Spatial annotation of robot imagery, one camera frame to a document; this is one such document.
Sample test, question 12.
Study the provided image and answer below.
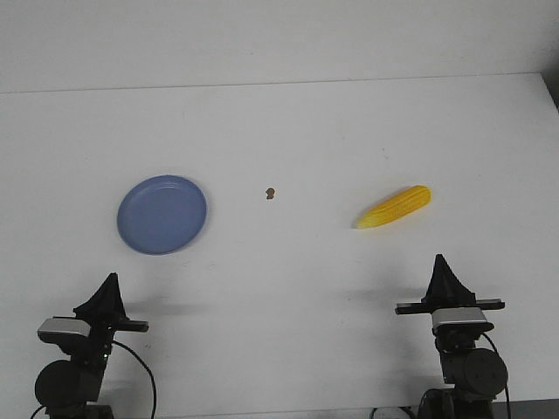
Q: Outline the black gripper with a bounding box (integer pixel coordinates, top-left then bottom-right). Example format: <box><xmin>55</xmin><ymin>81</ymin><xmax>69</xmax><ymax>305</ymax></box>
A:
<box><xmin>395</xmin><ymin>254</ymin><xmax>506</xmax><ymax>315</ymax></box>
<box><xmin>73</xmin><ymin>272</ymin><xmax>148</xmax><ymax>336</ymax></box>

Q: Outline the yellow toy corn cob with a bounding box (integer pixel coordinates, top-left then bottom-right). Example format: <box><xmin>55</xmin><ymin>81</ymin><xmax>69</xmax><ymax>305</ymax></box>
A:
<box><xmin>354</xmin><ymin>185</ymin><xmax>431</xmax><ymax>230</ymax></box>

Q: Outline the blue round plate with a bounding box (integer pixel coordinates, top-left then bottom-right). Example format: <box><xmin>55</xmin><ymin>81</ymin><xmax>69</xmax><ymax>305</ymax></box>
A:
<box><xmin>116</xmin><ymin>175</ymin><xmax>208</xmax><ymax>255</ymax></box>

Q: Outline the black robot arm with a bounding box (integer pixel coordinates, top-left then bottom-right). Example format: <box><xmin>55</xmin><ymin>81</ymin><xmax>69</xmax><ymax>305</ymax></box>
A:
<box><xmin>395</xmin><ymin>254</ymin><xmax>508</xmax><ymax>418</ymax></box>
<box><xmin>34</xmin><ymin>272</ymin><xmax>148</xmax><ymax>418</ymax></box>

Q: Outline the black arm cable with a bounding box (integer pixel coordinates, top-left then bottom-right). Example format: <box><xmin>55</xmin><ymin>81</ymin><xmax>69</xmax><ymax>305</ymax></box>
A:
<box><xmin>111</xmin><ymin>340</ymin><xmax>157</xmax><ymax>418</ymax></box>
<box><xmin>482</xmin><ymin>332</ymin><xmax>513</xmax><ymax>419</ymax></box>

